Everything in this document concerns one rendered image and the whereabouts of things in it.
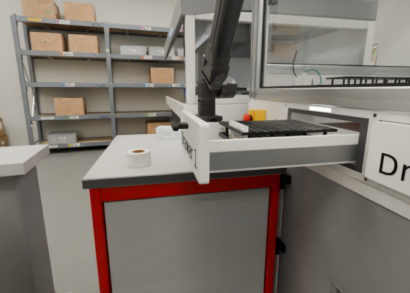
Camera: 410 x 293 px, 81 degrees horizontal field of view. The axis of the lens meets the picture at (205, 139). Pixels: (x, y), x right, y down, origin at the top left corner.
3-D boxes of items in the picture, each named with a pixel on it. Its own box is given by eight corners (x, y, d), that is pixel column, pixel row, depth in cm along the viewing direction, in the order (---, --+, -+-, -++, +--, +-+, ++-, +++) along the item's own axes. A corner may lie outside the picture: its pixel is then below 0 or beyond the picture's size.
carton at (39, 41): (32, 52, 346) (28, 31, 341) (38, 55, 376) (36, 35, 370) (63, 53, 359) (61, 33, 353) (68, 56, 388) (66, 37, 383)
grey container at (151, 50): (149, 57, 398) (148, 46, 395) (147, 58, 426) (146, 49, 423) (172, 57, 411) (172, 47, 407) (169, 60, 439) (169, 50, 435)
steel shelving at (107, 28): (29, 155, 363) (7, 13, 323) (39, 148, 409) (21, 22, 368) (244, 140, 477) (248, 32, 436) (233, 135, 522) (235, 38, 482)
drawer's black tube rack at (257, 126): (241, 163, 49) (241, 132, 48) (218, 144, 66) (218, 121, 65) (334, 157, 54) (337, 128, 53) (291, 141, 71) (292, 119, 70)
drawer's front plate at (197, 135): (199, 185, 42) (199, 124, 40) (180, 148, 70) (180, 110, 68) (209, 185, 43) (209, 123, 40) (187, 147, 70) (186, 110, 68)
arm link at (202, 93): (194, 79, 77) (202, 79, 72) (212, 79, 80) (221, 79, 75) (194, 101, 78) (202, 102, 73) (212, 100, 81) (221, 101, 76)
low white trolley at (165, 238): (106, 403, 77) (81, 179, 62) (126, 266, 136) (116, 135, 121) (272, 361, 89) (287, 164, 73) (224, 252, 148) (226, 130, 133)
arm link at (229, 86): (204, 55, 71) (216, 74, 67) (236, 57, 77) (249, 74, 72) (193, 86, 80) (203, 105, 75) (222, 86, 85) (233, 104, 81)
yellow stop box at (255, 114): (252, 129, 90) (253, 110, 88) (245, 126, 97) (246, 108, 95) (265, 129, 91) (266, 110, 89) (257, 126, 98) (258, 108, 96)
